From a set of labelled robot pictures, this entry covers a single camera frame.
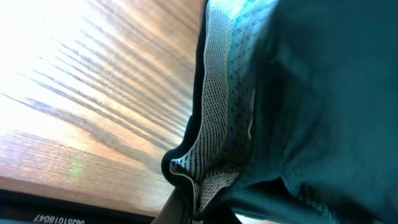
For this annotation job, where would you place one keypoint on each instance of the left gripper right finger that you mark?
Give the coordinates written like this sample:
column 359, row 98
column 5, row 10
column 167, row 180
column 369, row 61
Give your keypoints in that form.
column 222, row 215

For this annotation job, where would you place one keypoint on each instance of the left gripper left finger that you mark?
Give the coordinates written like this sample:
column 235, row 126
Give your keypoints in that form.
column 178, row 208

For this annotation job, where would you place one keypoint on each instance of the black shorts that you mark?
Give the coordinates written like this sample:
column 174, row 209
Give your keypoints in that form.
column 294, row 115

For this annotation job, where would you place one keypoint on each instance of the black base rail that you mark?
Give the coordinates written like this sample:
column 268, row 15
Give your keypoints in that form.
column 25, row 208

